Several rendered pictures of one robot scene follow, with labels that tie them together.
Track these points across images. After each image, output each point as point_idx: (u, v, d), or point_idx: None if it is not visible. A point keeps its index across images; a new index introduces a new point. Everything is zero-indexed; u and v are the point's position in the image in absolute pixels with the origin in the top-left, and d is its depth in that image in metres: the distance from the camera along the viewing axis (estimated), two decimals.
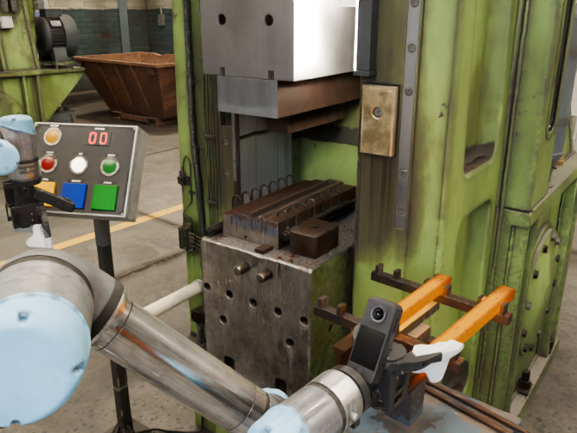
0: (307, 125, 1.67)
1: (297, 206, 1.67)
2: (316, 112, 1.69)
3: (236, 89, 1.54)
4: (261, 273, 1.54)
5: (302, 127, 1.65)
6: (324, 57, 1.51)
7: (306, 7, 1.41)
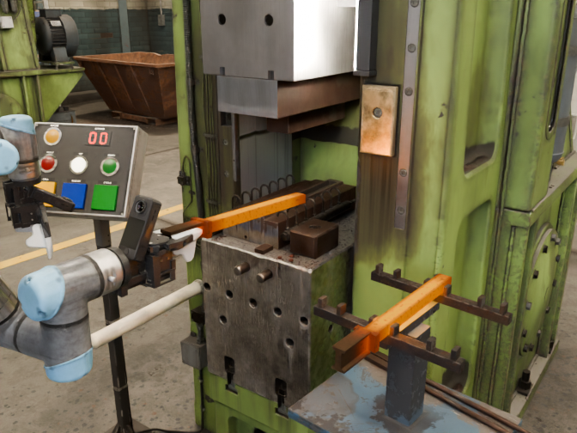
0: (307, 125, 1.67)
1: (297, 206, 1.67)
2: (316, 112, 1.69)
3: (236, 89, 1.54)
4: (261, 273, 1.54)
5: (302, 127, 1.65)
6: (324, 57, 1.51)
7: (306, 7, 1.41)
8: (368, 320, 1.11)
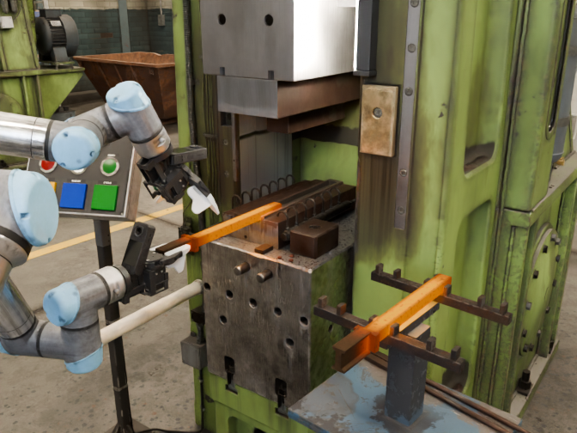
0: (307, 125, 1.67)
1: (297, 206, 1.67)
2: (316, 112, 1.69)
3: (236, 89, 1.54)
4: (261, 273, 1.54)
5: (302, 127, 1.65)
6: (324, 57, 1.51)
7: (306, 7, 1.41)
8: (368, 320, 1.11)
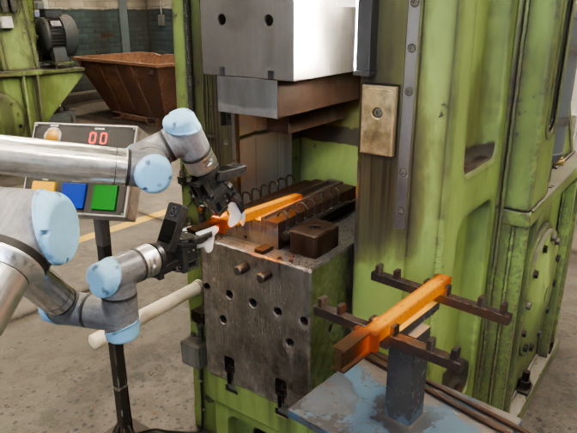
0: (307, 125, 1.67)
1: (297, 206, 1.67)
2: (316, 112, 1.69)
3: (236, 89, 1.54)
4: (261, 273, 1.54)
5: (302, 127, 1.65)
6: (324, 57, 1.51)
7: (306, 7, 1.41)
8: (368, 320, 1.11)
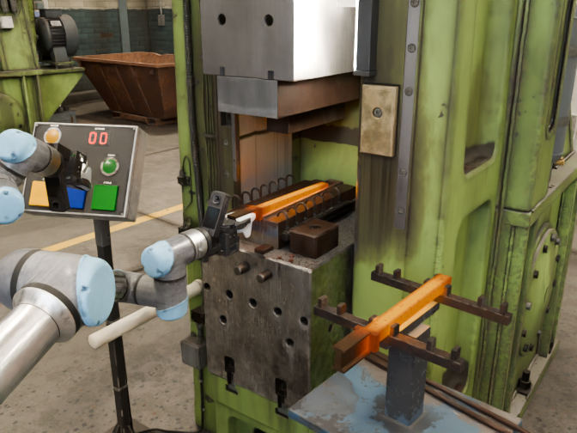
0: (307, 125, 1.67)
1: (297, 206, 1.67)
2: (316, 112, 1.69)
3: (236, 89, 1.54)
4: (261, 273, 1.54)
5: (302, 127, 1.65)
6: (324, 57, 1.51)
7: (306, 7, 1.41)
8: (368, 320, 1.11)
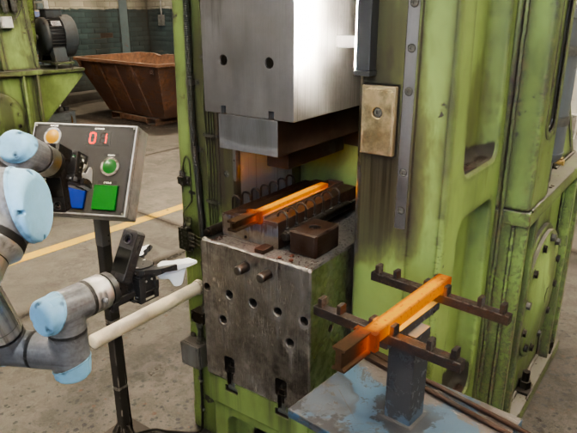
0: (307, 160, 1.70)
1: (297, 206, 1.67)
2: (315, 147, 1.73)
3: (237, 127, 1.57)
4: (261, 273, 1.54)
5: (302, 161, 1.69)
6: (324, 97, 1.55)
7: (306, 50, 1.44)
8: (368, 320, 1.11)
